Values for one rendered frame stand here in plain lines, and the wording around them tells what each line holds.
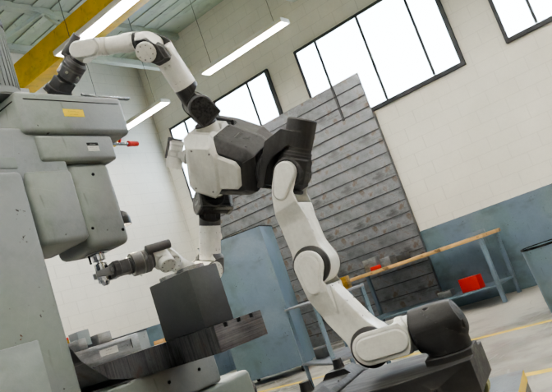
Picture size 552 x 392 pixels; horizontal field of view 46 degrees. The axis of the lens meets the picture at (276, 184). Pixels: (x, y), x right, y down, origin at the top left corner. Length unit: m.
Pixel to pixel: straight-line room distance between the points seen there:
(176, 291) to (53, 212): 0.50
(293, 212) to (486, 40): 7.43
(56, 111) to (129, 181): 9.50
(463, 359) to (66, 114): 1.60
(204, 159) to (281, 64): 8.67
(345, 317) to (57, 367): 0.98
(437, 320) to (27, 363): 1.27
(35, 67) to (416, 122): 5.40
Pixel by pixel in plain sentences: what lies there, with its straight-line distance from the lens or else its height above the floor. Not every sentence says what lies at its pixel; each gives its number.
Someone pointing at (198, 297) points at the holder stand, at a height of 1.02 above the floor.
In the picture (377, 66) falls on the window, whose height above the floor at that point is 3.72.
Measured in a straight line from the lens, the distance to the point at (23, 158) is 2.31.
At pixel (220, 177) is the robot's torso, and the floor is 1.44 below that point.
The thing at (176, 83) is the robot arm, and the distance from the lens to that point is 2.47.
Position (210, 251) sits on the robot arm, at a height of 1.21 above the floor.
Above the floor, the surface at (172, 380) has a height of 0.80.
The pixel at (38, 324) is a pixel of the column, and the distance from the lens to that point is 2.01.
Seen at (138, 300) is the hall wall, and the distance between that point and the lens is 11.20.
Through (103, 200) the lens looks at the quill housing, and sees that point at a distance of 2.45.
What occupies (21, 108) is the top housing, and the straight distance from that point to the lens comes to 2.38.
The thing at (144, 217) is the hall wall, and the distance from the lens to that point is 11.83.
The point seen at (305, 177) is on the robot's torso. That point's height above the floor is 1.33.
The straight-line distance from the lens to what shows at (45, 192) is 2.29.
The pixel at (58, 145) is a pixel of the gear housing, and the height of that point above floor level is 1.69.
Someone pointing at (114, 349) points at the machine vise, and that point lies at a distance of 2.63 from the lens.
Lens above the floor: 0.94
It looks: 10 degrees up
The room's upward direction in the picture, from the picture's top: 19 degrees counter-clockwise
